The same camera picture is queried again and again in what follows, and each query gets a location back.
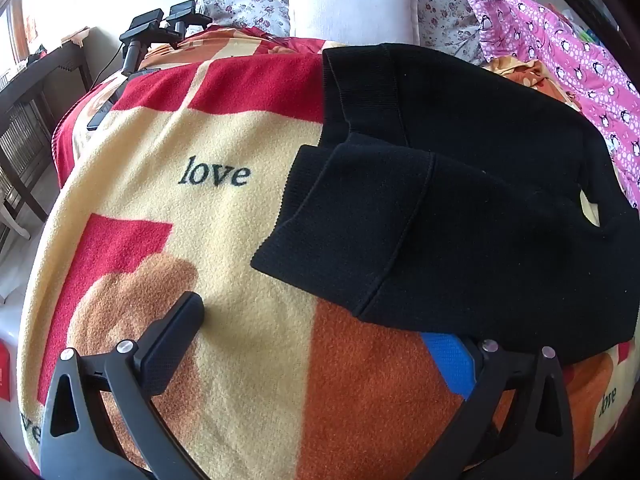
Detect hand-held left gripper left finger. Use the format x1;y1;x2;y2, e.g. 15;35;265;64
39;291;206;480

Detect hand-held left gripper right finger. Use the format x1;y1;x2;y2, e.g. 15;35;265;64
405;332;574;480

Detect red and cream printed blanket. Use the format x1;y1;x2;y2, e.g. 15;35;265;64
17;25;632;480

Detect red box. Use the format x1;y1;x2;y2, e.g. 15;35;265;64
0;344;14;402

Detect pale chair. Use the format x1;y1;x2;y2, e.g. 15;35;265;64
0;194;32;240

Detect black flat device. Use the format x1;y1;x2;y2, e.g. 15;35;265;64
86;101;115;133

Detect dark wooden table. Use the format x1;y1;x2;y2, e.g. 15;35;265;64
0;37;96;221

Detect pink penguin print cloth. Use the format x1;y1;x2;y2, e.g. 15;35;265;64
459;0;640;196

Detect white pillow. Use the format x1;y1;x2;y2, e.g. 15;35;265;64
283;0;420;47

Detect black camera stand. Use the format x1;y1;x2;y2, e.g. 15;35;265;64
119;0;213;77

